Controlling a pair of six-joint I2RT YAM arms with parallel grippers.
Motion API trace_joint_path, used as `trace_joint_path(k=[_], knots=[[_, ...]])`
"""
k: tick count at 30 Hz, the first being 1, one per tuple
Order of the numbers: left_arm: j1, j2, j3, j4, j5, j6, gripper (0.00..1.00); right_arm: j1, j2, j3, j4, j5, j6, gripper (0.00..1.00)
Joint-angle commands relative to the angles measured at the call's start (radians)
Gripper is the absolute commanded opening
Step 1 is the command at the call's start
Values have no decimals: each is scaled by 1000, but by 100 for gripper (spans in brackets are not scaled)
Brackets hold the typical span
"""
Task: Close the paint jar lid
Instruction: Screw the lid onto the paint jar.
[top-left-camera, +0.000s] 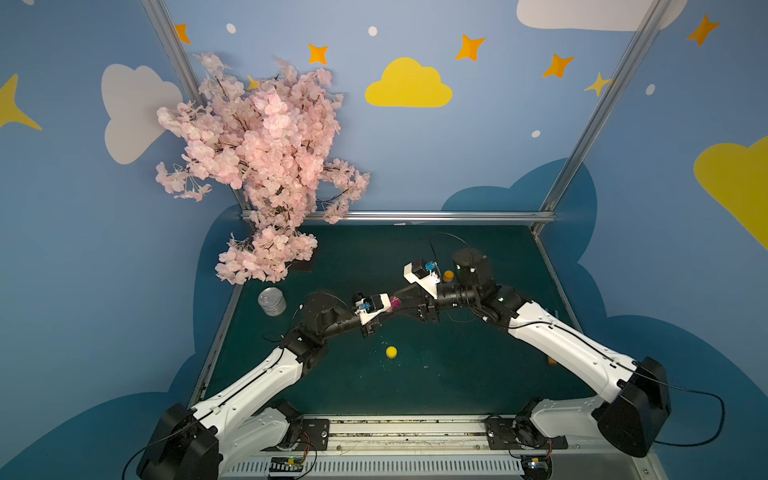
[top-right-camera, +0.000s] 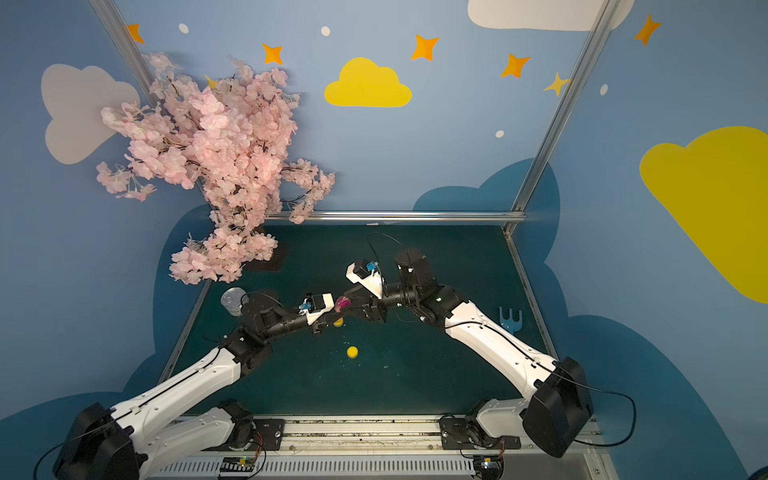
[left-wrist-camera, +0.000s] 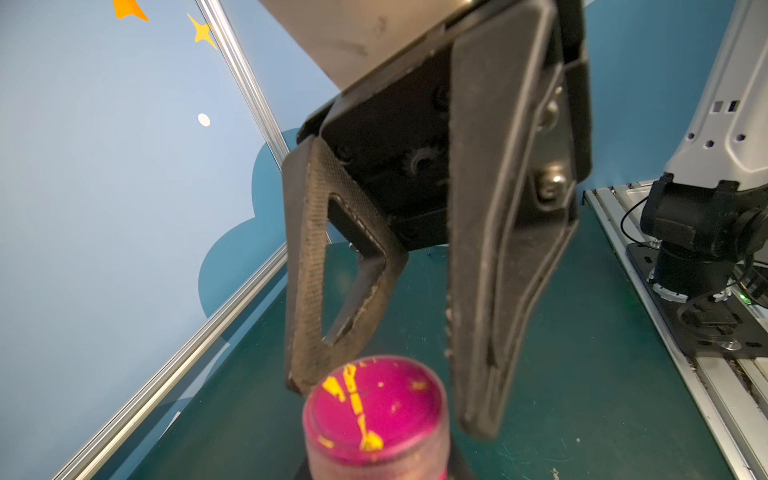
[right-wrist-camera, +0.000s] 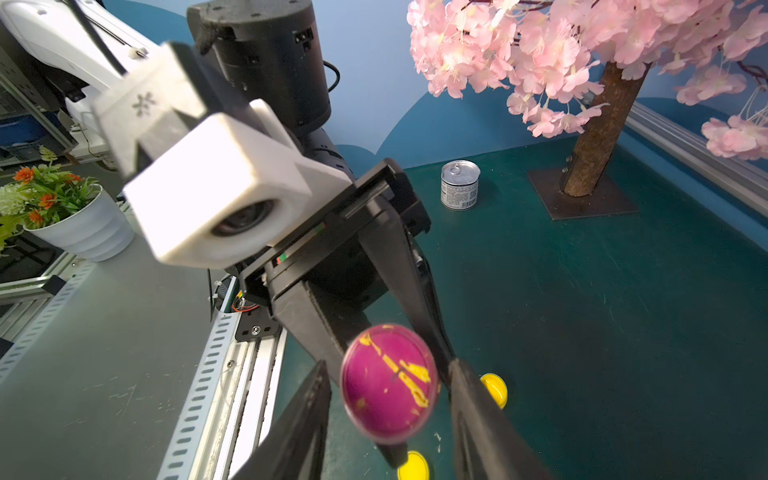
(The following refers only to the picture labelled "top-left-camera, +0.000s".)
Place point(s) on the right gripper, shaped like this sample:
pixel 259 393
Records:
pixel 428 300

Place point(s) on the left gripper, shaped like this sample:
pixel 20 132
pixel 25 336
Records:
pixel 377 315

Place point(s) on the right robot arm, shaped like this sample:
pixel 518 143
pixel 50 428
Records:
pixel 631 401

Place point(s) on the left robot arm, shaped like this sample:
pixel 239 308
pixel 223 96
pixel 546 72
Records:
pixel 205 440

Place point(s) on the silver metal can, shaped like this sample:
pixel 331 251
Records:
pixel 272 301

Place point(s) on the left electronics board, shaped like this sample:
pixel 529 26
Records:
pixel 290 467

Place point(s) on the electronics board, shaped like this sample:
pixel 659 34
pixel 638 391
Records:
pixel 290 467
pixel 536 468

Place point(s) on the right electronics board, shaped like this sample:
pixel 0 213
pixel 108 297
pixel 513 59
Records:
pixel 536 468

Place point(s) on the pink cherry blossom tree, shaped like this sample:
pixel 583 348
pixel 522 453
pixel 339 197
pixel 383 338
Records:
pixel 272 144

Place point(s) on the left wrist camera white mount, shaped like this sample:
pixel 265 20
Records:
pixel 369 307

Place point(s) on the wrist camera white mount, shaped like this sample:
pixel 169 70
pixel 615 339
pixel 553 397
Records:
pixel 424 274
pixel 369 307

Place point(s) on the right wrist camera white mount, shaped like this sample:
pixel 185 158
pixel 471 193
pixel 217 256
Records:
pixel 424 274

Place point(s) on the horizontal aluminium frame bar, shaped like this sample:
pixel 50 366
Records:
pixel 397 217

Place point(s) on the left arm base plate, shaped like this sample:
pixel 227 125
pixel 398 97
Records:
pixel 306 432

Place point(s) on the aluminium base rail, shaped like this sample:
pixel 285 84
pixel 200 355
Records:
pixel 441 447

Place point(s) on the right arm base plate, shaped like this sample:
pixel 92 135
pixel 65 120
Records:
pixel 508 433

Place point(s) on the left aluminium frame post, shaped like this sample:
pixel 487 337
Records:
pixel 164 27

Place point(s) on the aluminium frame post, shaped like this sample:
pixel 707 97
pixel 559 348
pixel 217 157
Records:
pixel 640 43
pixel 164 27

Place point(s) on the right aluminium frame post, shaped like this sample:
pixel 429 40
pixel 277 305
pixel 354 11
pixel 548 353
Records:
pixel 640 43

